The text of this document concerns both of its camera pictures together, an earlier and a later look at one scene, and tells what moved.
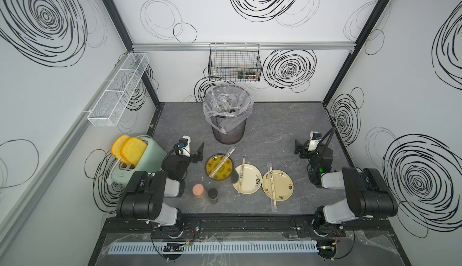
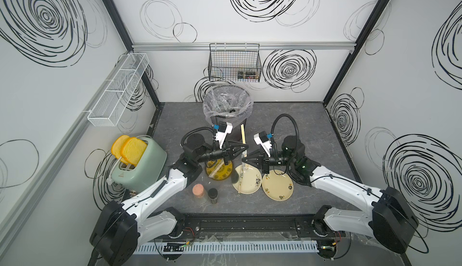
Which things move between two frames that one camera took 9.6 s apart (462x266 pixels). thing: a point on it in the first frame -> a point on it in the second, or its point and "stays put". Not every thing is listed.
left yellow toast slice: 117,145 stays put
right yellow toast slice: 133,150 stays put
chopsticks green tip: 244,157 stays put
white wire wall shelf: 106,110 stays put
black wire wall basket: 235,62 stays put
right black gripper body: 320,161 -> 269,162
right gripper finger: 297,145 -> 257,162
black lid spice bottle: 213,194 stays put
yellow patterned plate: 223,171 stays put
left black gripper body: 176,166 -> 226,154
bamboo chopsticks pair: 271,186 -> 243,138
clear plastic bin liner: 225,105 stays put
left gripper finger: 200,152 -> 236,151
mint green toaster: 154,159 stays put
